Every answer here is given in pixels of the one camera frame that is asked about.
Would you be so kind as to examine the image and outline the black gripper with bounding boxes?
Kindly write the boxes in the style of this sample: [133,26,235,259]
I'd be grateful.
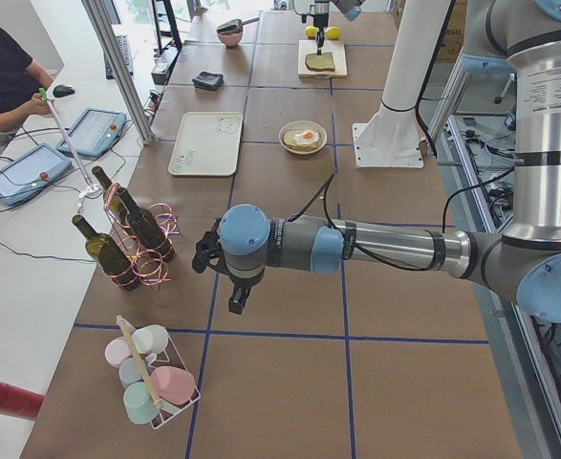
[216,248,265,315]
[312,0,329,55]

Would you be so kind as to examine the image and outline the bread slice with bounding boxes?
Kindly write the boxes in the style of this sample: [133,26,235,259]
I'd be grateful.
[304,52,335,72]
[283,129,320,151]

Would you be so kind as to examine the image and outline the white round plate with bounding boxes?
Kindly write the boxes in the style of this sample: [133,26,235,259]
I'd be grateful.
[278,120,327,155]

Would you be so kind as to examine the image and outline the fried egg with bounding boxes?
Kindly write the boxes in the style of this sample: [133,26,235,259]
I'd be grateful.
[293,130,319,146]

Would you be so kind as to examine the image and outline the beige bear serving tray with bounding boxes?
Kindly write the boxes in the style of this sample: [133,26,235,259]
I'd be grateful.
[167,112,243,177]

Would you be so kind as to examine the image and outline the yellow lemon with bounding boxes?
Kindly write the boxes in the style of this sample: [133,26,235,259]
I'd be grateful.
[305,26,318,39]
[324,26,342,40]

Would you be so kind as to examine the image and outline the wooden cutting board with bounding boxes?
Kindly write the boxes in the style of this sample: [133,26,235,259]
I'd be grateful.
[297,40,348,77]

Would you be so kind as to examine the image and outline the metal spoon in bowl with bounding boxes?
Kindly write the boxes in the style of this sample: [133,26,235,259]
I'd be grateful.
[216,17,260,34]

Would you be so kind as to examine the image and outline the pink bowl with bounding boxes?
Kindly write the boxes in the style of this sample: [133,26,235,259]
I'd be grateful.
[216,19,243,48]

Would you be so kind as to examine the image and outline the white cup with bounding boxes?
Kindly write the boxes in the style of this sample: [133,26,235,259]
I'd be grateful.
[132,324,169,355]

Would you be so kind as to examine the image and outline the grey folded cloth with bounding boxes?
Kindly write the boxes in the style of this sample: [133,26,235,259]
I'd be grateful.
[191,71,224,91]

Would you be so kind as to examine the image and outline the grey cup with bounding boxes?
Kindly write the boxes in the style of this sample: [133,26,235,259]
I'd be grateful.
[119,357,143,389]

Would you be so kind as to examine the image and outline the light pink cup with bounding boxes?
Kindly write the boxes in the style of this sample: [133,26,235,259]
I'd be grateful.
[104,337,132,368]

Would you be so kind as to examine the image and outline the dark green wine bottle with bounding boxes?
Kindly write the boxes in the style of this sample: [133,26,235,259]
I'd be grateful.
[72,215,140,291]

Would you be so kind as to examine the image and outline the mint green cup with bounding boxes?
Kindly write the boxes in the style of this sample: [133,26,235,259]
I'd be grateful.
[123,382,160,425]

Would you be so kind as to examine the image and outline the blue teach pendant tablet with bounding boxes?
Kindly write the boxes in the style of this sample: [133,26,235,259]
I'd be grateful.
[0,143,72,207]

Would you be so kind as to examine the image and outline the red cylinder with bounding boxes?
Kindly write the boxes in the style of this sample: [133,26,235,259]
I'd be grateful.
[0,382,45,421]

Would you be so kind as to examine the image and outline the black computer mouse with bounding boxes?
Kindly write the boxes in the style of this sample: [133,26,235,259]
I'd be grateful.
[53,84,76,98]

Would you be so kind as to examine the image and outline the seated person black shirt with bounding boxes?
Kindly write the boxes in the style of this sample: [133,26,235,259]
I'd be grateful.
[0,27,54,133]

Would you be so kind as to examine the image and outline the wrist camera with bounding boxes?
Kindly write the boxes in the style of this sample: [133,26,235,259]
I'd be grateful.
[191,218,227,273]

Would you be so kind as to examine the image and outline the white wire cup rack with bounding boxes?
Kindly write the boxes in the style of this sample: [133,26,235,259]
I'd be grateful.
[116,316,201,429]

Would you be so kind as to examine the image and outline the copper wire bottle rack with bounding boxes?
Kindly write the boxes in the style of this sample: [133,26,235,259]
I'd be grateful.
[113,204,180,289]

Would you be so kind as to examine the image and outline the white camera pole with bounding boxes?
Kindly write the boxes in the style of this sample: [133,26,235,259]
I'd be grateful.
[38,87,101,215]

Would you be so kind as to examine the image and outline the aluminium frame post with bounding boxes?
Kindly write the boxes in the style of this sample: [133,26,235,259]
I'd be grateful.
[81,0,155,145]

